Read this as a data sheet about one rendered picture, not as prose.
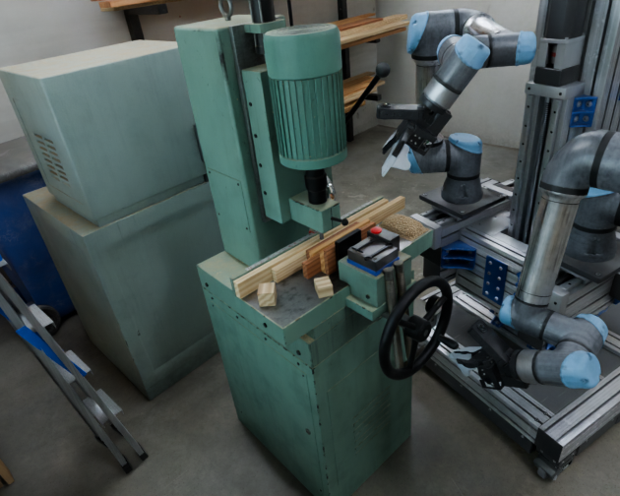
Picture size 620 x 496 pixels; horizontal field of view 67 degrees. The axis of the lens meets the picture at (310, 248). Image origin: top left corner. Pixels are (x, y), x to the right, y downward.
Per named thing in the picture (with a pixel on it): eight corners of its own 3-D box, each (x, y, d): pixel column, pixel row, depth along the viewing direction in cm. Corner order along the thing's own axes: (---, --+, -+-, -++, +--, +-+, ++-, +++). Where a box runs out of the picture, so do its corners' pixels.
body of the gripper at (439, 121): (422, 158, 115) (454, 117, 109) (393, 141, 114) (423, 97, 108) (420, 148, 122) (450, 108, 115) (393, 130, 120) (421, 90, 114)
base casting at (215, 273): (311, 370, 125) (307, 344, 120) (200, 286, 163) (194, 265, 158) (414, 291, 149) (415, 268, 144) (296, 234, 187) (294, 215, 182)
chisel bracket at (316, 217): (324, 239, 128) (321, 212, 124) (290, 223, 138) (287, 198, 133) (342, 228, 132) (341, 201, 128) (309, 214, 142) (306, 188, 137)
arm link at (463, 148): (483, 176, 167) (487, 140, 160) (445, 178, 169) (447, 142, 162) (476, 163, 177) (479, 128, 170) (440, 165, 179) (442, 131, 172)
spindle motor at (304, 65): (311, 178, 112) (296, 36, 96) (267, 162, 124) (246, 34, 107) (361, 155, 121) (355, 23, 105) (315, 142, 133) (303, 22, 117)
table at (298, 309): (311, 368, 108) (308, 348, 105) (236, 312, 128) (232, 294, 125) (460, 256, 140) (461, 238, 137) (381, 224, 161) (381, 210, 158)
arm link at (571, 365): (608, 371, 98) (593, 399, 94) (557, 367, 108) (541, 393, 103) (593, 341, 97) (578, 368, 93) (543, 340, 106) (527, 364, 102)
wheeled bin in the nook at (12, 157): (30, 355, 250) (-64, 188, 199) (-5, 317, 282) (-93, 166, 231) (136, 293, 288) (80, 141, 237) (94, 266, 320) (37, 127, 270)
